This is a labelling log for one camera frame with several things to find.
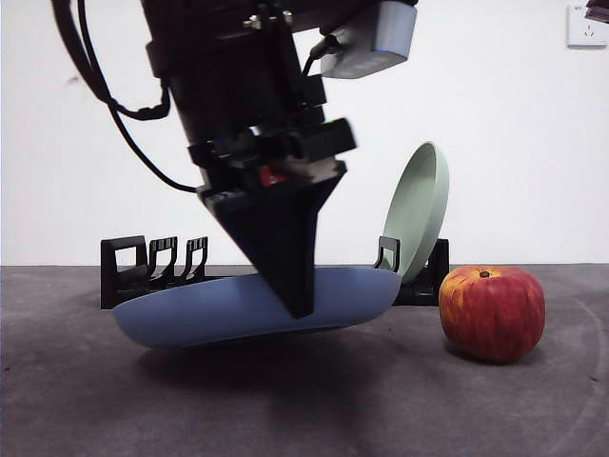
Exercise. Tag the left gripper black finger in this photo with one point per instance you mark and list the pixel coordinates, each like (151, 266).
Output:
(285, 238)

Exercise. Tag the blue round plate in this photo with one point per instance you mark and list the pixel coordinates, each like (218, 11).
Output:
(190, 314)

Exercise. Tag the red yellow apple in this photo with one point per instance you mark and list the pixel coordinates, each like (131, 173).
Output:
(492, 314)

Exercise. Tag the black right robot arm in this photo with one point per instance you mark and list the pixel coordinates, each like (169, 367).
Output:
(598, 8)

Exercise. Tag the green round plate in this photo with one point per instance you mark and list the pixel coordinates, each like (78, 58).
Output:
(418, 214)

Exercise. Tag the black plastic plate rack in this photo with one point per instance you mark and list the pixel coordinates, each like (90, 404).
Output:
(108, 285)

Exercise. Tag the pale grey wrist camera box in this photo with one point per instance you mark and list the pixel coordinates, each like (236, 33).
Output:
(376, 43)

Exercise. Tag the white wall socket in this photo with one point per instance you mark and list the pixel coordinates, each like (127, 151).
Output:
(587, 35)

